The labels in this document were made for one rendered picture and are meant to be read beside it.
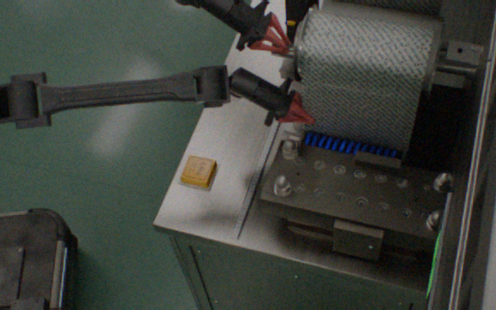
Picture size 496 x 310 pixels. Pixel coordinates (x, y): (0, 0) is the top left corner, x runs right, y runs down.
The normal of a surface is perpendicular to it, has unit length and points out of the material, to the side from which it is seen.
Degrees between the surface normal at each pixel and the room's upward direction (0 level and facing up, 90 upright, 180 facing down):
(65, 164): 0
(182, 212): 0
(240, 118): 0
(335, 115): 90
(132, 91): 36
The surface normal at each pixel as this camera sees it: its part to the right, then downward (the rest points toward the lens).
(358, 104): -0.30, 0.81
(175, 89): 0.14, 0.00
